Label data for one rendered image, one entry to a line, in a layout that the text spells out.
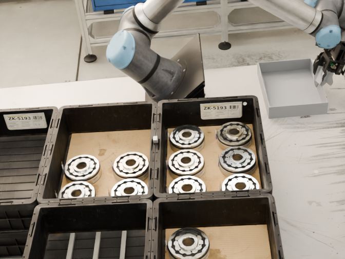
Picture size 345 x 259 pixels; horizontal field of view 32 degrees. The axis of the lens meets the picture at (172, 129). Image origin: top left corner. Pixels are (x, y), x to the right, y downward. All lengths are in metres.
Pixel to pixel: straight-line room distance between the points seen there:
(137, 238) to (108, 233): 0.08
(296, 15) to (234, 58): 1.82
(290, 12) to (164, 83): 0.46
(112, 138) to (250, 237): 0.56
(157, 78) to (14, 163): 0.52
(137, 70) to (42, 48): 2.07
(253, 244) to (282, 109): 0.67
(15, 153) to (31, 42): 2.22
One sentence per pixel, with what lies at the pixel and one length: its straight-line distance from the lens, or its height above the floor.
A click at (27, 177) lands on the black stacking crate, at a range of 1.80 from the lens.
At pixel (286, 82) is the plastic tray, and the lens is 2.25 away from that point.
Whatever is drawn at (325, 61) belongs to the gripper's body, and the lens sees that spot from 2.12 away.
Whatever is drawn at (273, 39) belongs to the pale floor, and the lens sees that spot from 3.81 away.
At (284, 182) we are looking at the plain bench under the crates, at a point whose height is 0.70.
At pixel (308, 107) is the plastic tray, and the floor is 0.73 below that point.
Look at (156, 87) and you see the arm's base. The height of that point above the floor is 0.87.
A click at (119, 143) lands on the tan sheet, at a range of 1.83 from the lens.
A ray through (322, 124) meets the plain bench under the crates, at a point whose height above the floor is 0.70.
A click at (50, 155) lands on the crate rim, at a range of 1.69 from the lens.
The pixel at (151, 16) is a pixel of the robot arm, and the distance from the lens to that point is 2.00.
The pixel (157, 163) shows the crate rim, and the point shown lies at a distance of 1.60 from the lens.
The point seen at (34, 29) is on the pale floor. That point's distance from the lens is 4.19.
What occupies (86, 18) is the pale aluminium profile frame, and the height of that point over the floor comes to 0.29.
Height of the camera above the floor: 2.03
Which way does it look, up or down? 40 degrees down
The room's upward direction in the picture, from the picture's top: 6 degrees counter-clockwise
